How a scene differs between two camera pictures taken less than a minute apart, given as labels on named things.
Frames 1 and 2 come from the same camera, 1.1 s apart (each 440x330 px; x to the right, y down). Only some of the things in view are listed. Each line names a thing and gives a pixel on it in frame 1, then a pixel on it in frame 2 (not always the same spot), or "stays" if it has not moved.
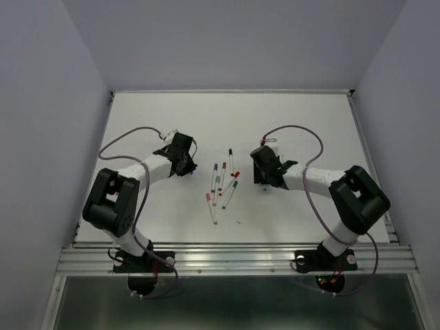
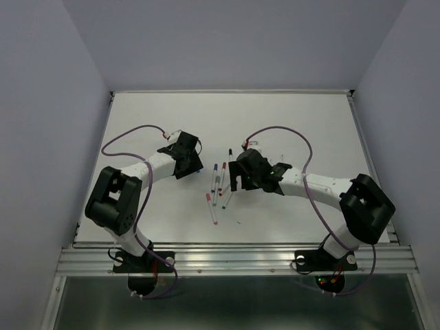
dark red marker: x=223 y=174 stays
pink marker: x=209 y=199 stays
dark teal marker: x=229 y=194 stays
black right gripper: x=257 y=175 → x=235 y=169
